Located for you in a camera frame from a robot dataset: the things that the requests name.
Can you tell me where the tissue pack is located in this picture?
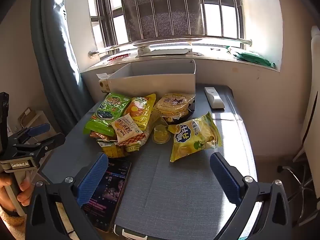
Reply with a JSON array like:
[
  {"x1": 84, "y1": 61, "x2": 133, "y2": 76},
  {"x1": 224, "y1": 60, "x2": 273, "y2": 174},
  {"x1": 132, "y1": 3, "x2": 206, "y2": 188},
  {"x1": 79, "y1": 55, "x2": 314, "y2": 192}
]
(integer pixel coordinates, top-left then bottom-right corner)
[{"x1": 97, "y1": 73, "x2": 111, "y2": 93}]

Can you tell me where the person's left hand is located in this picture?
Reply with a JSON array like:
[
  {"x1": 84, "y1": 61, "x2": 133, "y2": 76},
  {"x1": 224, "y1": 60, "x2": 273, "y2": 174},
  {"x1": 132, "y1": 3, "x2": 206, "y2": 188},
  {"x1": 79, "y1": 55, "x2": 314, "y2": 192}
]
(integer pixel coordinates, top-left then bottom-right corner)
[{"x1": 1, "y1": 171, "x2": 34, "y2": 217}]

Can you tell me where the green seaweed snack bag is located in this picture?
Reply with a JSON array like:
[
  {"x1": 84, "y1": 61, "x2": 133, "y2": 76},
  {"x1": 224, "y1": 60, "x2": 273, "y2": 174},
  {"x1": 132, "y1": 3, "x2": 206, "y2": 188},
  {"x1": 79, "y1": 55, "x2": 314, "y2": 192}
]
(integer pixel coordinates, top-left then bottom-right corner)
[{"x1": 84, "y1": 93, "x2": 131, "y2": 137}]

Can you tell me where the clear jelly cup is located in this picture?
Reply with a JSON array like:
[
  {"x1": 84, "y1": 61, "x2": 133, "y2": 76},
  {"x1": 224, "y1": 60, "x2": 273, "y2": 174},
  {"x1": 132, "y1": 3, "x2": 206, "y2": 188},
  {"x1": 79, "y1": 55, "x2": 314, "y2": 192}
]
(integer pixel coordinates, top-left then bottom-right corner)
[{"x1": 152, "y1": 124, "x2": 170, "y2": 144}]

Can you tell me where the yellow sunflower snack bag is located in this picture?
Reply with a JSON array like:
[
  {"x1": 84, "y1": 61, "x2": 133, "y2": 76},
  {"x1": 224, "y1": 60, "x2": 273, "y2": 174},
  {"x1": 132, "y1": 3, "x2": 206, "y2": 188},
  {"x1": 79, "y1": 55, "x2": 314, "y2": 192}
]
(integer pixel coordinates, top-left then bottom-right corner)
[{"x1": 123, "y1": 94, "x2": 156, "y2": 131}]

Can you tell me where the grey-blue curtain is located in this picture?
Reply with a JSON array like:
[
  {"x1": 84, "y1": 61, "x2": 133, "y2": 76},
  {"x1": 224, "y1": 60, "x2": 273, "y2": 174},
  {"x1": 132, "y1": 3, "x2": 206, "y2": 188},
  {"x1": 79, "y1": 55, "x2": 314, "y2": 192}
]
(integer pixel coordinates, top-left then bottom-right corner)
[{"x1": 30, "y1": 0, "x2": 94, "y2": 134}]

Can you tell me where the flat cardboard sheet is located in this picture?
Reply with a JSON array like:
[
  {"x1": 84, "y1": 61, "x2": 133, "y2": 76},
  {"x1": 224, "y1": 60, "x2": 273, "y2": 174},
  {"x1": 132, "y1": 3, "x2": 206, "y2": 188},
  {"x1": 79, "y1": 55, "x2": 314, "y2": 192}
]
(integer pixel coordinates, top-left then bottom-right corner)
[{"x1": 140, "y1": 48, "x2": 192, "y2": 57}]

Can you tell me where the black smartphone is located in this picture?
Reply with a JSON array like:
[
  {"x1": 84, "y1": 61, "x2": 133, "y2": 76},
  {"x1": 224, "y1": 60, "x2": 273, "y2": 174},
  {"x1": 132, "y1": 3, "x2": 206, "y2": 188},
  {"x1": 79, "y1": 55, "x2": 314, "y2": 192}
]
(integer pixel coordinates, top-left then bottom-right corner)
[{"x1": 81, "y1": 158, "x2": 131, "y2": 232}]

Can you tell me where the white remote control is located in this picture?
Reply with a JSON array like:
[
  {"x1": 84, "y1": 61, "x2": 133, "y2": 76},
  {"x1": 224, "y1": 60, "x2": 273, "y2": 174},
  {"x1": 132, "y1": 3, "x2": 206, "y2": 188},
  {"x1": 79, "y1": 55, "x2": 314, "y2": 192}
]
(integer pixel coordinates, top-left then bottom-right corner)
[{"x1": 204, "y1": 87, "x2": 225, "y2": 109}]

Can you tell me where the green plastic bag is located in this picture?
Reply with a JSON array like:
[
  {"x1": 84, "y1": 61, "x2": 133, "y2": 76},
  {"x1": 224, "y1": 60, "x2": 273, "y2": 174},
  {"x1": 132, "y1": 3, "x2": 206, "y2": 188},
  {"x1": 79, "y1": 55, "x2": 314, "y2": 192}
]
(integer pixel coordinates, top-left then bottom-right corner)
[{"x1": 226, "y1": 46, "x2": 276, "y2": 69}]

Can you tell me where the white office chair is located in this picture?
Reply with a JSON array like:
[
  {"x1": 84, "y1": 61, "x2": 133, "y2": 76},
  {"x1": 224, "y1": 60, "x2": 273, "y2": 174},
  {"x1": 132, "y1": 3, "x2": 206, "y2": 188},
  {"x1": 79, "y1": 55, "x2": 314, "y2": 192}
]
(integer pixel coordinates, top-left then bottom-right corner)
[{"x1": 277, "y1": 26, "x2": 319, "y2": 226}]

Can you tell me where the white rice cake snack bag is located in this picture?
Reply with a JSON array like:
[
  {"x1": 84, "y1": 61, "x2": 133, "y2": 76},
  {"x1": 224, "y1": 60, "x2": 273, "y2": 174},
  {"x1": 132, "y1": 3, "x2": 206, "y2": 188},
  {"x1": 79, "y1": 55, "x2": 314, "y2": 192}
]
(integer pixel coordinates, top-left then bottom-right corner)
[{"x1": 111, "y1": 114, "x2": 146, "y2": 146}]

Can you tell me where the red bead string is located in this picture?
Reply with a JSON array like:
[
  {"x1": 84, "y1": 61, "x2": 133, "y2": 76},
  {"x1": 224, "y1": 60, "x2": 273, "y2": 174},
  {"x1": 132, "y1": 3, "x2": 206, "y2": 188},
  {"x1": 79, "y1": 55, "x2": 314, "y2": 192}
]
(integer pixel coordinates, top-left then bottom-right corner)
[{"x1": 107, "y1": 52, "x2": 131, "y2": 61}]

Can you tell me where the small white shelf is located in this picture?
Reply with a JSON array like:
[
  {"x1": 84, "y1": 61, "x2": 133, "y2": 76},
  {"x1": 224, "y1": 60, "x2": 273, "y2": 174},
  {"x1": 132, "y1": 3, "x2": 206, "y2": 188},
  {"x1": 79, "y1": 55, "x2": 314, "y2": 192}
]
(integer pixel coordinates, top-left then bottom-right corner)
[{"x1": 18, "y1": 108, "x2": 57, "y2": 144}]

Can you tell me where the yellow potato chips bag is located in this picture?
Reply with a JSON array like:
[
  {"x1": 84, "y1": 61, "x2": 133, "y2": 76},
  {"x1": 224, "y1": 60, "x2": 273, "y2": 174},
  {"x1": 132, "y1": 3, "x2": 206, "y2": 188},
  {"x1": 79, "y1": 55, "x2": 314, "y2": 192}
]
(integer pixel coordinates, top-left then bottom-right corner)
[{"x1": 168, "y1": 112, "x2": 222, "y2": 163}]

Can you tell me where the white cardboard box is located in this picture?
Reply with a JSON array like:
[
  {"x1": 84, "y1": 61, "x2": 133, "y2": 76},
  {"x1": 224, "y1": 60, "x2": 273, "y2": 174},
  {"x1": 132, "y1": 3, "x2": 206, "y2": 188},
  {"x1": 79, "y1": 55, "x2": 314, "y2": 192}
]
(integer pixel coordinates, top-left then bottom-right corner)
[{"x1": 107, "y1": 59, "x2": 196, "y2": 98}]

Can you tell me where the grey hanging towel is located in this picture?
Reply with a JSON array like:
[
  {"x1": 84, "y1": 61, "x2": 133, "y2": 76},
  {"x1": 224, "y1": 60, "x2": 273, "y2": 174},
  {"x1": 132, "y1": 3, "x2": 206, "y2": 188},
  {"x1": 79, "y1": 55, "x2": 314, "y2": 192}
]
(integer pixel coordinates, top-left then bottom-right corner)
[{"x1": 121, "y1": 0, "x2": 205, "y2": 41}]

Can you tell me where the fluffy cream sleeve forearm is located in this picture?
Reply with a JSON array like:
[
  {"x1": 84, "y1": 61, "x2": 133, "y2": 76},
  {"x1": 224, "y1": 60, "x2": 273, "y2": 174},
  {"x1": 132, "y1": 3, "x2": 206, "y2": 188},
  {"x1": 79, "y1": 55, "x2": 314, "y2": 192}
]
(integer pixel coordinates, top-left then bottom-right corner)
[{"x1": 1, "y1": 206, "x2": 26, "y2": 240}]

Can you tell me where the steel window rail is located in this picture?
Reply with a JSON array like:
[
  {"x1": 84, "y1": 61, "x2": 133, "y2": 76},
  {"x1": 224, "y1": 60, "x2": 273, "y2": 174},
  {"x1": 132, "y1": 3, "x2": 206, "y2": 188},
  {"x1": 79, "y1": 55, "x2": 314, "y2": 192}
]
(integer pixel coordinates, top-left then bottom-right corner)
[{"x1": 88, "y1": 35, "x2": 252, "y2": 59}]

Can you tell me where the clear bag of yellow crackers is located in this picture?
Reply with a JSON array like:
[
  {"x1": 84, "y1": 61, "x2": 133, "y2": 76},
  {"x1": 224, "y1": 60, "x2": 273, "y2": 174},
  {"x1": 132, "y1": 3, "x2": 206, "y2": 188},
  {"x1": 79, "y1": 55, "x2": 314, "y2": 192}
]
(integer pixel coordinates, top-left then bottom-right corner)
[{"x1": 154, "y1": 93, "x2": 195, "y2": 123}]

